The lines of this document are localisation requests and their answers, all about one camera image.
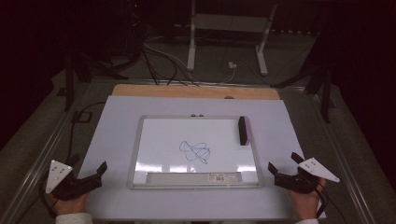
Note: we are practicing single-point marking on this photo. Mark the small framed whiteboard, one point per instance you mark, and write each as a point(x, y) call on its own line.
point(174, 133)

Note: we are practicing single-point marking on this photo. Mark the white metal stand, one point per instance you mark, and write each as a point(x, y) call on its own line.
point(231, 22)

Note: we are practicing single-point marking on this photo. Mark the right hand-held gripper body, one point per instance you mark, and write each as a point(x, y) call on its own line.
point(299, 183)

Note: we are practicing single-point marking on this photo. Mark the dark equipment rack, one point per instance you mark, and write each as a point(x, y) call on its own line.
point(130, 28)

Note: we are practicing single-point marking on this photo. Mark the large white board sheet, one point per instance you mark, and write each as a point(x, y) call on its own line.
point(115, 130)

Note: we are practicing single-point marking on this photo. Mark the black square floor plate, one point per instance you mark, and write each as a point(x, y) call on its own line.
point(82, 117)

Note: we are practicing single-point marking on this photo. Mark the person's left hand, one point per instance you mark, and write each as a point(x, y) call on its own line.
point(71, 205)

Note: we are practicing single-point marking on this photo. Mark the person's right hand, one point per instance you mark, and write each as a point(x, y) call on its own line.
point(305, 203)

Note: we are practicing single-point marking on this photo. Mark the purple and black whiteboard eraser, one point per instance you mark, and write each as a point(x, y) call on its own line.
point(244, 131)

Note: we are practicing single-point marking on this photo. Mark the metal frame rail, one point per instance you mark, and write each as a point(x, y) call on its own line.
point(34, 168)
point(345, 168)

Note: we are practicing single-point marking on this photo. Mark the white plug adapter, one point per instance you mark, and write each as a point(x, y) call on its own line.
point(232, 65)

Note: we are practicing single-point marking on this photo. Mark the black tripod stand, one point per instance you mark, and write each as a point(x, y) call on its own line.
point(326, 93)
point(69, 84)

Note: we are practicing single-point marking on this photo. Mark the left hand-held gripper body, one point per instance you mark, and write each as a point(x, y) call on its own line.
point(67, 186)

